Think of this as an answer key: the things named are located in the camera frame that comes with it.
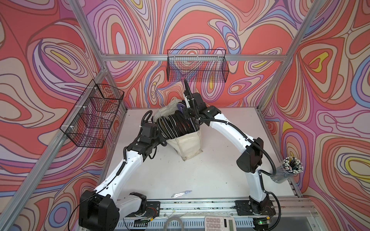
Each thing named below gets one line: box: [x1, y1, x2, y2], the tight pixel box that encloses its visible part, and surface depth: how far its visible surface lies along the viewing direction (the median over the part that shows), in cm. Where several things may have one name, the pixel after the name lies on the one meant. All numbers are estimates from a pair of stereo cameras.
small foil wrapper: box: [171, 190, 193, 199], surface depth 80 cm
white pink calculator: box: [204, 216, 238, 231], surface depth 69 cm
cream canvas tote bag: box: [153, 98, 203, 161], surface depth 83 cm
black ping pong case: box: [156, 110, 200, 140], surface depth 90 cm
